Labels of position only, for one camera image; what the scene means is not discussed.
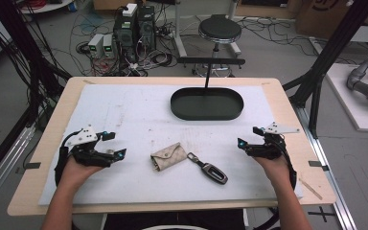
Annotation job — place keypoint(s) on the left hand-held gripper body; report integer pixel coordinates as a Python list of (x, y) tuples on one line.
[(82, 137)]

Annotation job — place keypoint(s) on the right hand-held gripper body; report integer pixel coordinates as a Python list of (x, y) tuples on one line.
[(268, 147)]

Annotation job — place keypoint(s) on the black car key fob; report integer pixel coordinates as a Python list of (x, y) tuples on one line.
[(214, 172)]

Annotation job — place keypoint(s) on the beige key pouch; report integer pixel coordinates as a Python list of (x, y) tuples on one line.
[(168, 156)]

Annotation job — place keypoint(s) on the black oval tray with hanger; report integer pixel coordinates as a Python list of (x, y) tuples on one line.
[(206, 107)]

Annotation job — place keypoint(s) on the person's right hand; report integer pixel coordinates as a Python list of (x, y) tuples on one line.
[(273, 169)]

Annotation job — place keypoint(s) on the person's left hand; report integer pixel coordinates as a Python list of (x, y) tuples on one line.
[(76, 174)]

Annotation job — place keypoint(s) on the white foam mat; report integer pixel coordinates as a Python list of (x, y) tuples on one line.
[(140, 111)]

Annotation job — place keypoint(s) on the black tape piece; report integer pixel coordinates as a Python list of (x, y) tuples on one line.
[(317, 164), (32, 165)]

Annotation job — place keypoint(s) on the thin wooden stick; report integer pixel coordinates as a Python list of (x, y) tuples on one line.
[(310, 189)]

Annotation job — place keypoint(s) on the person's dark clothing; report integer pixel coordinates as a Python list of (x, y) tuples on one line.
[(175, 220)]

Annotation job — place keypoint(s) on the grey power supply unit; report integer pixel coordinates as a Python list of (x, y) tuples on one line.
[(96, 44), (108, 46)]

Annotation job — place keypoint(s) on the white floor platform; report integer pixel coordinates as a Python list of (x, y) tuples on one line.
[(348, 102)]

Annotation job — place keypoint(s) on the black computer tower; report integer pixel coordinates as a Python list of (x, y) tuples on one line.
[(125, 36), (146, 27)]

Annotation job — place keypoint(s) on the black round stool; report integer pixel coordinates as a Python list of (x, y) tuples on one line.
[(219, 29)]

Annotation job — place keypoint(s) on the white desk leg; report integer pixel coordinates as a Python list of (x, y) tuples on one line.
[(179, 32)]

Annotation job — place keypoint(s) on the white box on computer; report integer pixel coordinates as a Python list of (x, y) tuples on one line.
[(129, 9)]

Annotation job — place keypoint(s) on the brown cardboard box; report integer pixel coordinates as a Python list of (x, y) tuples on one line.
[(326, 14)]

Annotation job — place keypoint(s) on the aluminium rail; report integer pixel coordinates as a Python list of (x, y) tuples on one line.
[(3, 172), (332, 179)]

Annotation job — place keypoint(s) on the black metal frame post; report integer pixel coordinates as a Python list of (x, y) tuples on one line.
[(332, 51)]

